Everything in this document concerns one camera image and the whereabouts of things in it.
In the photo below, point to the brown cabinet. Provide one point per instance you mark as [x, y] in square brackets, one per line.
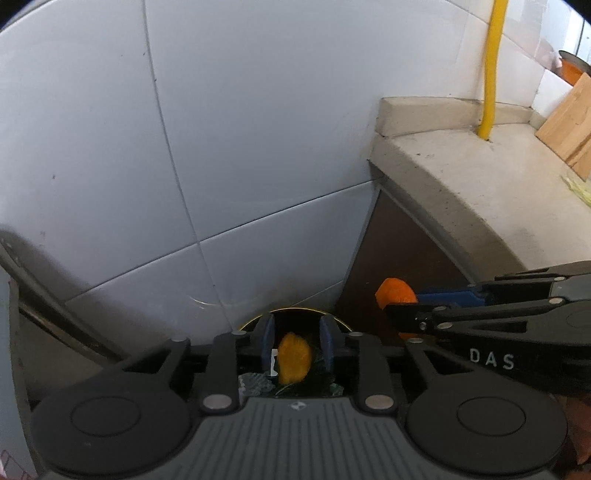
[392, 249]

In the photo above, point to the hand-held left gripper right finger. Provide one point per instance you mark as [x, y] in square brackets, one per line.
[327, 344]

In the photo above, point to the person's right hand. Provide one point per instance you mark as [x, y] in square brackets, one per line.
[581, 429]

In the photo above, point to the orange peel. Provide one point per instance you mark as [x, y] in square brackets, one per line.
[392, 290]
[294, 357]

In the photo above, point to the black gold-rimmed trash bin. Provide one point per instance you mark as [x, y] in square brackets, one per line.
[295, 322]

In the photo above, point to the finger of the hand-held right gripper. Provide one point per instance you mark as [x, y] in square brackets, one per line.
[415, 316]
[448, 297]

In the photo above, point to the orange bowl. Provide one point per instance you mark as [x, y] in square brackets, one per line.
[575, 69]

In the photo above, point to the yellow pipe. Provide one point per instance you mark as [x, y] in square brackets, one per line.
[493, 69]

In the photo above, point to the pale yellow cabbage leaf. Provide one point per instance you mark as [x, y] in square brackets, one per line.
[579, 191]

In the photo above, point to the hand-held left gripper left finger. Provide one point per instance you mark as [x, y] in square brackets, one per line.
[267, 344]

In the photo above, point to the wooden knife block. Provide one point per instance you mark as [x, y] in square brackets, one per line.
[570, 134]

